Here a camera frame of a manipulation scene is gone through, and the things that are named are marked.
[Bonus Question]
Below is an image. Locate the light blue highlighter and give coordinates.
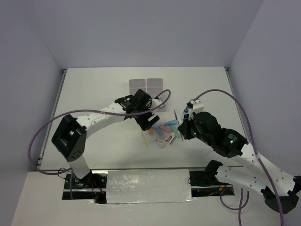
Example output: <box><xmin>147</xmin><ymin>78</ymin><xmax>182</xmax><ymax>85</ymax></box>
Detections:
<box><xmin>152</xmin><ymin>124</ymin><xmax>165</xmax><ymax>137</ymax></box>

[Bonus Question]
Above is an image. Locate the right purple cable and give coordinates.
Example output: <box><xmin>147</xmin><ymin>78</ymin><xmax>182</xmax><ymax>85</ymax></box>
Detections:
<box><xmin>192</xmin><ymin>89</ymin><xmax>286</xmax><ymax>226</ymax></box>

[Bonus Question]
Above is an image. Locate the small blue-capped bottle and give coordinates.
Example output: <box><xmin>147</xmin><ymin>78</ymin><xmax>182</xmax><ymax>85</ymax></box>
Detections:
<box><xmin>181</xmin><ymin>106</ymin><xmax>189</xmax><ymax>121</ymax></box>

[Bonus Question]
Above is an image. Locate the green correction tape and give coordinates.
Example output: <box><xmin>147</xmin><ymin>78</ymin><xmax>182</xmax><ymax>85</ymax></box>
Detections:
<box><xmin>170</xmin><ymin>125</ymin><xmax>181</xmax><ymax>138</ymax></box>

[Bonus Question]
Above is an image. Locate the left white divided container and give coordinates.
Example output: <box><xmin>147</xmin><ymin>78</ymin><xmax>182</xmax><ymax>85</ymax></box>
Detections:
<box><xmin>129</xmin><ymin>79</ymin><xmax>146</xmax><ymax>95</ymax></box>

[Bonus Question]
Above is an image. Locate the blue correction tape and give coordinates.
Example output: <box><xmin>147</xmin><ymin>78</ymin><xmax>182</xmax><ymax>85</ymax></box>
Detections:
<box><xmin>163</xmin><ymin>120</ymin><xmax>178</xmax><ymax>126</ymax></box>

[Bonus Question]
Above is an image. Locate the yellow pen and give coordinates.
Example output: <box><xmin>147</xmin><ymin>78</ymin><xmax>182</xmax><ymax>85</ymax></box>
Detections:
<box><xmin>139</xmin><ymin>128</ymin><xmax>148</xmax><ymax>149</ymax></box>

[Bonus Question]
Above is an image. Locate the blue clear pen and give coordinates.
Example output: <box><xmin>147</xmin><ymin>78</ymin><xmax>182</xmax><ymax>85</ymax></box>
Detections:
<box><xmin>174</xmin><ymin>110</ymin><xmax>184</xmax><ymax>141</ymax></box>

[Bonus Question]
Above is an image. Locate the white eraser box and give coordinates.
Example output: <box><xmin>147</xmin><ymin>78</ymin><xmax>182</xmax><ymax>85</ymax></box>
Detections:
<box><xmin>155</xmin><ymin>138</ymin><xmax>166</xmax><ymax>149</ymax></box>

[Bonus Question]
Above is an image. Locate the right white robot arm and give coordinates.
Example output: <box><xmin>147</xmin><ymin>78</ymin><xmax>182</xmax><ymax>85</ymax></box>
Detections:
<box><xmin>178</xmin><ymin>112</ymin><xmax>301</xmax><ymax>214</ymax></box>

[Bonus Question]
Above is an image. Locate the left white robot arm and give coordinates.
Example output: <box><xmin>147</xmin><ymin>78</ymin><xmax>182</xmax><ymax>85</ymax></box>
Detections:
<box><xmin>51</xmin><ymin>89</ymin><xmax>163</xmax><ymax>188</ymax></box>

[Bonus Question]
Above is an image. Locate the silver foil panel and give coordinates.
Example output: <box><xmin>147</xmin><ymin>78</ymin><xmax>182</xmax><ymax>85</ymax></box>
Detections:
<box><xmin>106</xmin><ymin>169</ymin><xmax>193</xmax><ymax>204</ymax></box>

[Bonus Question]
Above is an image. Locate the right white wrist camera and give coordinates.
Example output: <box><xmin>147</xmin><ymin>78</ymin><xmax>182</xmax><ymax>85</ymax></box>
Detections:
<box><xmin>186</xmin><ymin>99</ymin><xmax>205</xmax><ymax>120</ymax></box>

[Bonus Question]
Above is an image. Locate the pink correction tape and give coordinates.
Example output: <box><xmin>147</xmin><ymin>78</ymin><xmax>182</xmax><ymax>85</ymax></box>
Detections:
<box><xmin>158</xmin><ymin>124</ymin><xmax>172</xmax><ymax>134</ymax></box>

